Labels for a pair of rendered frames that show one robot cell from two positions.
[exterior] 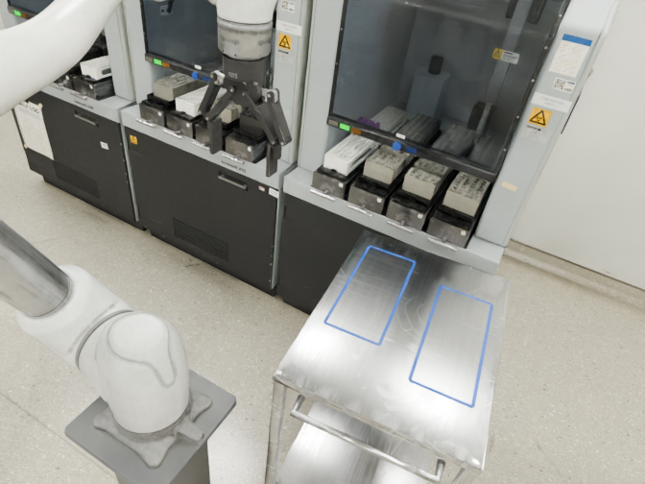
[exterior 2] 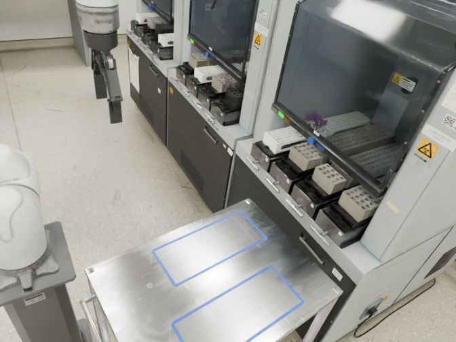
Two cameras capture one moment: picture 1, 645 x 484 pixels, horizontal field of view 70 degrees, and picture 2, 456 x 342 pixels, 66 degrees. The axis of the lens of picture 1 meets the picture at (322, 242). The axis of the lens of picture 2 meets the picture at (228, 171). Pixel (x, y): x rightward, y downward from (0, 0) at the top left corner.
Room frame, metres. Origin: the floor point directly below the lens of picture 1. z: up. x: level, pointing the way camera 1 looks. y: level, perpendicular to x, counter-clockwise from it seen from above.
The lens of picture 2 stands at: (0.29, -0.53, 1.70)
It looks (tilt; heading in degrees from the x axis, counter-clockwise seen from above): 39 degrees down; 31
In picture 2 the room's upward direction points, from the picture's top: 9 degrees clockwise
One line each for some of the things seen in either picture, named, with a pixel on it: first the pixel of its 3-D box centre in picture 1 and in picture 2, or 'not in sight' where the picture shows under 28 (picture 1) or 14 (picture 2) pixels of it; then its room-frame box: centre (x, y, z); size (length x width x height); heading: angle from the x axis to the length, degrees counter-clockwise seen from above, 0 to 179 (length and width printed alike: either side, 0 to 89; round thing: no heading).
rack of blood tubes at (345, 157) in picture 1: (352, 151); (294, 137); (1.63, -0.06, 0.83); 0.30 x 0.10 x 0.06; 156
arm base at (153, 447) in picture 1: (159, 411); (22, 259); (0.52, 0.29, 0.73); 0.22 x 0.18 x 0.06; 66
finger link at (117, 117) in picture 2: (272, 157); (115, 110); (0.78, 0.12, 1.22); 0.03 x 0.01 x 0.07; 156
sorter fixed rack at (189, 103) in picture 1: (207, 99); (220, 73); (1.91, 0.59, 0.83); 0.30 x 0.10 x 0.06; 156
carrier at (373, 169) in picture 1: (379, 171); (299, 158); (1.47, -0.16, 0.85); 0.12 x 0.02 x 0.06; 67
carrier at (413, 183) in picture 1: (418, 185); (324, 180); (1.41, -0.30, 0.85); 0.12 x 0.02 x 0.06; 66
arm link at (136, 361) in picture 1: (141, 364); (10, 222); (0.53, 0.31, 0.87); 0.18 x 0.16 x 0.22; 60
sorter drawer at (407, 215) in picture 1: (434, 177); (359, 179); (1.63, -0.40, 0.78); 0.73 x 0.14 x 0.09; 156
